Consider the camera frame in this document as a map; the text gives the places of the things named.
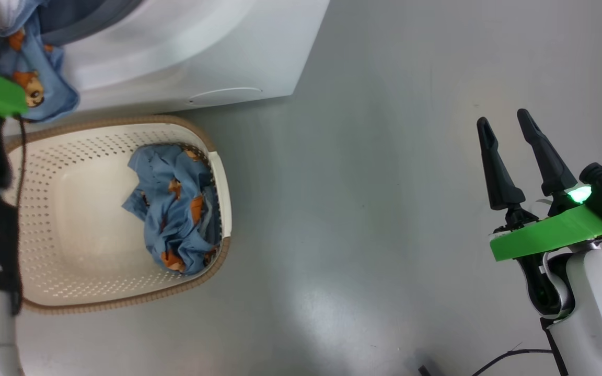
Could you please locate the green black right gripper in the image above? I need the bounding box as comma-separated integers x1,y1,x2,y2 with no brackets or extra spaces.
477,109,602,262

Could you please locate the blue bear-print garment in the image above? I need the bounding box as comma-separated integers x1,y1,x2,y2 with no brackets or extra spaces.
122,144,223,276

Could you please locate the grey rubber door gasket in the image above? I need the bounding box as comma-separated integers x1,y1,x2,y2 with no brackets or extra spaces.
39,0,142,46

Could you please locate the cream perforated laundry basket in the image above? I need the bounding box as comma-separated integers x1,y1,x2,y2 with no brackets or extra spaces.
4,115,233,315

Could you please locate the white front-load washing machine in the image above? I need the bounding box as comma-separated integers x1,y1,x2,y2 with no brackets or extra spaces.
3,0,330,126

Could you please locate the round white filter cover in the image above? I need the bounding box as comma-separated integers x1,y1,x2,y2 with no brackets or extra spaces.
189,87,263,107

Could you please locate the thin dark left arm cable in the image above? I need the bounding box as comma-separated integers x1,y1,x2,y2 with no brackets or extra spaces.
16,117,28,209

